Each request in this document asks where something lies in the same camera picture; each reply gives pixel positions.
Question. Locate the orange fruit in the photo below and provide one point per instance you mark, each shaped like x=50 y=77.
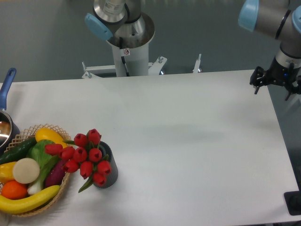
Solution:
x=14 y=190

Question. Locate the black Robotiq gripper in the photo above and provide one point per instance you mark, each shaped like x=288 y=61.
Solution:
x=277 y=75

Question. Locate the purple sweet potato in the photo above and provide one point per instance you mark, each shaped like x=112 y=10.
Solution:
x=56 y=175

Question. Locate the dark grey ribbed vase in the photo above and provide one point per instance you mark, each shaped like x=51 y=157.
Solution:
x=106 y=170

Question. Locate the woven wicker basket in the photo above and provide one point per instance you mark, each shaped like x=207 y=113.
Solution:
x=26 y=134

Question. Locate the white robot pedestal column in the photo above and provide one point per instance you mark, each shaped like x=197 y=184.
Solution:
x=131 y=62

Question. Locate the black device at table edge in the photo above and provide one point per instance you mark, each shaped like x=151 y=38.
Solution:
x=293 y=202

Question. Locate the red tulip bouquet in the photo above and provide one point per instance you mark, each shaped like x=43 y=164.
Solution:
x=82 y=153

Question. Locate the green cucumber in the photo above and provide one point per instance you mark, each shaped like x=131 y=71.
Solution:
x=18 y=152

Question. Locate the yellow banana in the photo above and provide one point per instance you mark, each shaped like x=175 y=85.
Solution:
x=29 y=203

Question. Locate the yellow bell pepper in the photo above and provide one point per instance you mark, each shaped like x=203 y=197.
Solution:
x=6 y=172

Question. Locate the green bok choy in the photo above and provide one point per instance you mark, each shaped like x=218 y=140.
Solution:
x=45 y=161

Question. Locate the yellow squash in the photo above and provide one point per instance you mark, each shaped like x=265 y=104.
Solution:
x=49 y=134

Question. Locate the beige round disc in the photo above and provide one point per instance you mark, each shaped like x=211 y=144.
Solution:
x=26 y=170

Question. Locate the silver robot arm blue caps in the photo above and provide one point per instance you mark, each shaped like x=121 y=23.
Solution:
x=129 y=31

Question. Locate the white metal base frame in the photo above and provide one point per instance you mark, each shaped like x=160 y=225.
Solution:
x=155 y=68

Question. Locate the blue handled saucepan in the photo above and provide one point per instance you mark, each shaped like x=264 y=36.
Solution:
x=8 y=129

